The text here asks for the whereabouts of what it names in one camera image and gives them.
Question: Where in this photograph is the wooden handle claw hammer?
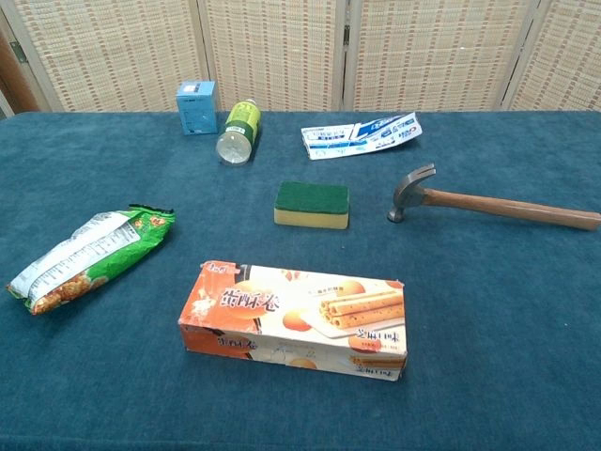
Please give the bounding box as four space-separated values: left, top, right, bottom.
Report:
386 163 601 232

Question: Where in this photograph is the green snack bag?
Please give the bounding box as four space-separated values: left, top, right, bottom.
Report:
6 203 177 317

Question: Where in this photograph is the green and yellow sponge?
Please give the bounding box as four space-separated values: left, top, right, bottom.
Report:
273 180 351 231

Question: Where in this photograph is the green label plastic bottle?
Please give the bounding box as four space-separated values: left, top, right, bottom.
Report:
214 98 262 167

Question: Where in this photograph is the woven folding screen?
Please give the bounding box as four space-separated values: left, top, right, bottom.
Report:
0 0 601 114

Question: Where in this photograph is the blue table cloth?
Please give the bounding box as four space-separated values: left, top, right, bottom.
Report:
0 109 601 451

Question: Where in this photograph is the blue white toothpaste box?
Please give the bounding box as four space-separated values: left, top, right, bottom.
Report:
300 111 423 162

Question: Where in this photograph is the orange egg roll box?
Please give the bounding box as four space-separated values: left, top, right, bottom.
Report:
177 260 408 382

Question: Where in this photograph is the small light blue box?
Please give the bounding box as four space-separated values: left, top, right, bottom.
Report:
175 80 220 137

